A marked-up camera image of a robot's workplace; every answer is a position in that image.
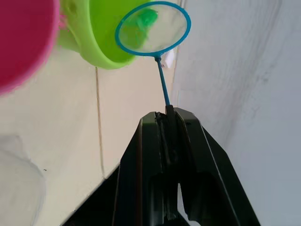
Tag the pink plastic bucket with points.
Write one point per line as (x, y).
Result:
(23, 35)

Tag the clear plastic cup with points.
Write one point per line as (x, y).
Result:
(18, 183)

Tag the blue round fish net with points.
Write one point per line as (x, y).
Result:
(164, 87)

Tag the green toy fish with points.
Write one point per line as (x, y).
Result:
(148, 17)

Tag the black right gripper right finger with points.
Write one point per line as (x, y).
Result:
(207, 176)

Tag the green plastic bucket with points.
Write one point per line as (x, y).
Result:
(94, 47)

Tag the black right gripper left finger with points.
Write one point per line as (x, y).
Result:
(141, 169)

